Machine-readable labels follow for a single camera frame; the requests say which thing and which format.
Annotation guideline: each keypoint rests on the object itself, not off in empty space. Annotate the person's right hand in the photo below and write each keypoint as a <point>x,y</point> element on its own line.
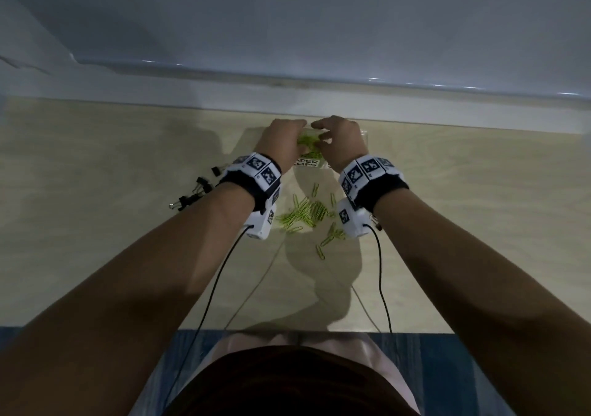
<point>344,143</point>

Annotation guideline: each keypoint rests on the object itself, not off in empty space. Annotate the person's left hand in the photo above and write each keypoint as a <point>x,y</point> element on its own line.
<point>281,143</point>

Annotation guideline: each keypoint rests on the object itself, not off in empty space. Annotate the transparent box for binder clips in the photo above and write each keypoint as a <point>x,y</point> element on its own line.
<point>330,165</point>

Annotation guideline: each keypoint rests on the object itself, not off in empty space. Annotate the pile of green paper clips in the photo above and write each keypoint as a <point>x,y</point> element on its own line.
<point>304,212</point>
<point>310,145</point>

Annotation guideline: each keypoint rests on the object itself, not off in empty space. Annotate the person's right forearm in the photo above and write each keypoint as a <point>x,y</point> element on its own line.
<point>485,300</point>

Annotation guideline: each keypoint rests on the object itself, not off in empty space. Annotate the person's left forearm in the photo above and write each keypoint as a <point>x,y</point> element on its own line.
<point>115,318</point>

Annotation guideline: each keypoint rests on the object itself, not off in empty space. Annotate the black white marker wristband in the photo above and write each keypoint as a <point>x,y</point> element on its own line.
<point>374,189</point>
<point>251,184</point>

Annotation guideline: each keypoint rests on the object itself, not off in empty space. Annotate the dark brown shirt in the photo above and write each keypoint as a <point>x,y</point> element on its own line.
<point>291,383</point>

